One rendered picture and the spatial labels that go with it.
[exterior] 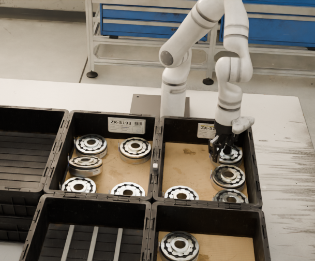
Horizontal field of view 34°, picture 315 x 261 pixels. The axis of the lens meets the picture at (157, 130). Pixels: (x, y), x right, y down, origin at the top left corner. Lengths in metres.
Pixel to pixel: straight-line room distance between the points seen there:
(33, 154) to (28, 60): 2.28
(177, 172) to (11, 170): 0.52
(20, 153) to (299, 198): 0.94
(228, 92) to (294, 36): 2.12
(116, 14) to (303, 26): 1.23
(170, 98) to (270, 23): 1.73
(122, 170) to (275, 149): 0.65
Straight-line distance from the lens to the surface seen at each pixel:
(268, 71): 3.66
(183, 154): 1.71
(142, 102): 2.09
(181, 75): 1.87
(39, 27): 4.44
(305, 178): 1.91
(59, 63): 3.88
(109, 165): 1.65
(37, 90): 2.28
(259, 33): 3.54
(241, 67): 1.45
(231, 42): 1.48
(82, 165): 1.56
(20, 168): 1.68
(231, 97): 1.49
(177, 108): 1.92
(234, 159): 1.66
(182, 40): 1.74
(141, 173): 1.63
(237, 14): 1.50
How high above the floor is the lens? 1.92
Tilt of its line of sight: 37 degrees down
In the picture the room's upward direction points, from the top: 3 degrees clockwise
